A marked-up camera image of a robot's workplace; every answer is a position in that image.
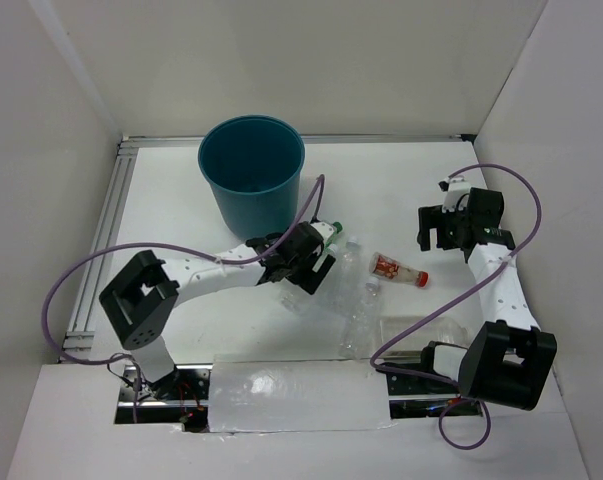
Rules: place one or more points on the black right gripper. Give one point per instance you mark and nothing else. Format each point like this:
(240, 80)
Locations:
(432, 217)

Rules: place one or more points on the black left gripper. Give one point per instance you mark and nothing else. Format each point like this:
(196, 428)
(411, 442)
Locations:
(309, 281)

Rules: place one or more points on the red label drink bottle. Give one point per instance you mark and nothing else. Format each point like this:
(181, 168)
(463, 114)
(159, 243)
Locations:
(392, 270)

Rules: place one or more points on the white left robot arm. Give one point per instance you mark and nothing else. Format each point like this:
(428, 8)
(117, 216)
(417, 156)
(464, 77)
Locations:
(140, 298)

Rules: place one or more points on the teal plastic bin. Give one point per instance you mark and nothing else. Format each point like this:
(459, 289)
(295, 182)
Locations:
(253, 165)

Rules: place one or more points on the green plastic bottle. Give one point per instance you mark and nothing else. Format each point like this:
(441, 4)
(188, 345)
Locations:
(337, 227)

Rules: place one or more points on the white front cover panel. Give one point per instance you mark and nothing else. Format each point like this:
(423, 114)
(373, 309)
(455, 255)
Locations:
(305, 396)

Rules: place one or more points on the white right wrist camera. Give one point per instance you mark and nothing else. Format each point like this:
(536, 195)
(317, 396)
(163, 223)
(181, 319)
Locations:
(457, 191)

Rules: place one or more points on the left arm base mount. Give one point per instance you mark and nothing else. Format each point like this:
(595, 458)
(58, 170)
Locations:
(182, 400)

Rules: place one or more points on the aluminium frame rail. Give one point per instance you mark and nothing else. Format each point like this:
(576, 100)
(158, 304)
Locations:
(373, 189)

